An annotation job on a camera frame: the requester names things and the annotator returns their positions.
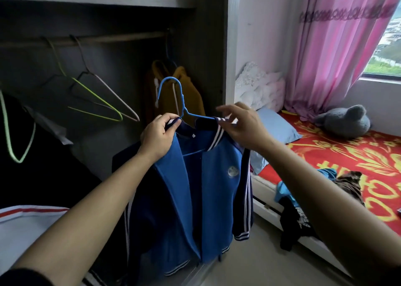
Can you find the person's right hand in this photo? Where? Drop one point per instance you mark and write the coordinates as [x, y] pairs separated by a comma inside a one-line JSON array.
[[247, 127]]

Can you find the person's left hand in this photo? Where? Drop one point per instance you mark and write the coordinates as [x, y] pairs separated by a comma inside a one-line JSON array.
[[156, 137]]

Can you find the person's left thumb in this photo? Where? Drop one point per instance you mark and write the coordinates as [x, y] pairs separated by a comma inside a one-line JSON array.
[[174, 126]]

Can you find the person's right thumb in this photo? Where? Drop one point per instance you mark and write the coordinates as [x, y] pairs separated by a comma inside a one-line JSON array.
[[226, 127]]

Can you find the blue and navy jacket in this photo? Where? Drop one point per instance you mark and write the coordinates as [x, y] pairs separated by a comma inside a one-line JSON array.
[[200, 195]]

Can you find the person's right forearm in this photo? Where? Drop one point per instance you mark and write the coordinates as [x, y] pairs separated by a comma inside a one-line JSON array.
[[329, 213]]

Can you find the person's left forearm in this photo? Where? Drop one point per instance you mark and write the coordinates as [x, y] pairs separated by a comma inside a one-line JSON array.
[[84, 220]]

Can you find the mustard yellow garment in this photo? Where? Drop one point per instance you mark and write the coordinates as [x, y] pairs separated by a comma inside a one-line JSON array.
[[184, 91]]

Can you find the light blue pillow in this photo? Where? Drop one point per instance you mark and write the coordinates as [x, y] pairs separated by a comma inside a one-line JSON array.
[[275, 132]]

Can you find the dark wooden wardrobe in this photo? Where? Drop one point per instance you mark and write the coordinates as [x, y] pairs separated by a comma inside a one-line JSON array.
[[125, 44]]

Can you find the pile of clothes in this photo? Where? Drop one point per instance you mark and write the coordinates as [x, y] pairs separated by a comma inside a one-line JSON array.
[[316, 198]]

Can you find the grey plush toy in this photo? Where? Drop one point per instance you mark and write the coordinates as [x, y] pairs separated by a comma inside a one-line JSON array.
[[344, 121]]

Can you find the wooden closet rod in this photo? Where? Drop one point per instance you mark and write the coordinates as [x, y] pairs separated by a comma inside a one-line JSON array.
[[84, 39]]

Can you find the red and yellow bedspread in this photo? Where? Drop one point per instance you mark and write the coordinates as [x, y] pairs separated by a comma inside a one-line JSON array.
[[354, 166]]

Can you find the pink curtain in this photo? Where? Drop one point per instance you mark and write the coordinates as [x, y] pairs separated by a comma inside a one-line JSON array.
[[332, 44]]

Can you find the black garment with green trim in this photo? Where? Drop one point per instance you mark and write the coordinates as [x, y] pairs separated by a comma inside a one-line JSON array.
[[37, 157]]

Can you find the window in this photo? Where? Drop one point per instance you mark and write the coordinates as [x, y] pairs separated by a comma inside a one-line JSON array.
[[385, 47]]

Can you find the white garment with red stripe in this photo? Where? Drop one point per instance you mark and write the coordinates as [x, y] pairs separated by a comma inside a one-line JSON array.
[[25, 229]]

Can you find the white bed frame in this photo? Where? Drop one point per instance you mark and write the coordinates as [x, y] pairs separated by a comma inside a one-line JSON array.
[[282, 220]]

